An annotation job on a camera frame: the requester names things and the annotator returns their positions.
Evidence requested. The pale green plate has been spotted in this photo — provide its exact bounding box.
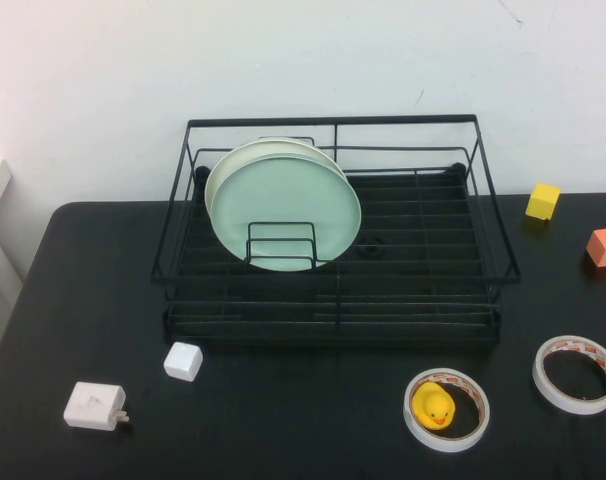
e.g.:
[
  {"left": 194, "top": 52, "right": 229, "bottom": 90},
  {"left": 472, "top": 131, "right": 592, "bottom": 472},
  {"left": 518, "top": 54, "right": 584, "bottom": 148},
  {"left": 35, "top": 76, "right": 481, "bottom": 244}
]
[{"left": 210, "top": 154, "right": 363, "bottom": 273}]

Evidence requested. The cream plate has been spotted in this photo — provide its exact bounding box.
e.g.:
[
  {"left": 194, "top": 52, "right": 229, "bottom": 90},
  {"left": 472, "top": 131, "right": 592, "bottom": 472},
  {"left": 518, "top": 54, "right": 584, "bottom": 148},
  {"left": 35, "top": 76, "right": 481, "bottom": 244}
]
[{"left": 204, "top": 138, "right": 348, "bottom": 226}]

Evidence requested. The white cube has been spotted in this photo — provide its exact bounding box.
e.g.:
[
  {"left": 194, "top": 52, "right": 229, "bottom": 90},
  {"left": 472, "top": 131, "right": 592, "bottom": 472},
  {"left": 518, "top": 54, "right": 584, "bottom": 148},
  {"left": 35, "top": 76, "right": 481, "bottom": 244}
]
[{"left": 163, "top": 342, "right": 205, "bottom": 384}]

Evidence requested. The yellow rubber duck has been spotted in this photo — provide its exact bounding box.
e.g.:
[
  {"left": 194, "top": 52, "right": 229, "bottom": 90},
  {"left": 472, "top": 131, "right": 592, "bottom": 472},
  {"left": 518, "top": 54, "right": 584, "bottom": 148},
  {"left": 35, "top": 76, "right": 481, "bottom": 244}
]
[{"left": 411, "top": 382, "right": 457, "bottom": 431}]

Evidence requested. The yellow cube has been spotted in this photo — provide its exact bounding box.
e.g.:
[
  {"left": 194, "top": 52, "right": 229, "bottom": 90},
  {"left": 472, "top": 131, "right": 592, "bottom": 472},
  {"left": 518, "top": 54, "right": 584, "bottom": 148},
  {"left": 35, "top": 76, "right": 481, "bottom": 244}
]
[{"left": 525, "top": 182, "right": 562, "bottom": 222}]

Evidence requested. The white tape roll around duck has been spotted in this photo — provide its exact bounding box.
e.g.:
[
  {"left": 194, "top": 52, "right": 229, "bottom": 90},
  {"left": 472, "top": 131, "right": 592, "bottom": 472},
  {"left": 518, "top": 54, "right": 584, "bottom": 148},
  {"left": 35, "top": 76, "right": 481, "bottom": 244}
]
[{"left": 402, "top": 368, "right": 491, "bottom": 454}]

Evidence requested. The orange cube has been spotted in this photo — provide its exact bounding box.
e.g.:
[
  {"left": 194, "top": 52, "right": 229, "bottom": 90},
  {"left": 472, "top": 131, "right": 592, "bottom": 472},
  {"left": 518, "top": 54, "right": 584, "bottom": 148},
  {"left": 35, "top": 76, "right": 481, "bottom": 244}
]
[{"left": 585, "top": 226, "right": 606, "bottom": 272}]

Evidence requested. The empty white tape roll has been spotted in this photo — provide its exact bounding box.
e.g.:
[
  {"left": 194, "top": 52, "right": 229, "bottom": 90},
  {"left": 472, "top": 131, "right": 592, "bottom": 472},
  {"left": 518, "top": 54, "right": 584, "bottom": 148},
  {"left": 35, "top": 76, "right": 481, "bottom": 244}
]
[{"left": 532, "top": 335, "right": 606, "bottom": 416}]

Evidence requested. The black wire dish rack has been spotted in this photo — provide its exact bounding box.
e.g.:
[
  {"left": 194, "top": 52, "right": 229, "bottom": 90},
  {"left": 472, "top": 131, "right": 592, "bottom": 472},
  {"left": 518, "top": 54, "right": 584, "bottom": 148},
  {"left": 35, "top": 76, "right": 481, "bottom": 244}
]
[
  {"left": 161, "top": 164, "right": 502, "bottom": 354},
  {"left": 150, "top": 113, "right": 522, "bottom": 331}
]

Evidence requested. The white wall charger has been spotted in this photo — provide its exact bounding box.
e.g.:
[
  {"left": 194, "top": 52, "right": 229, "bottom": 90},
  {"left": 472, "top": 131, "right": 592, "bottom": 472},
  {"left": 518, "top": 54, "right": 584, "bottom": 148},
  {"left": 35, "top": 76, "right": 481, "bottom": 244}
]
[{"left": 62, "top": 382, "right": 131, "bottom": 430}]

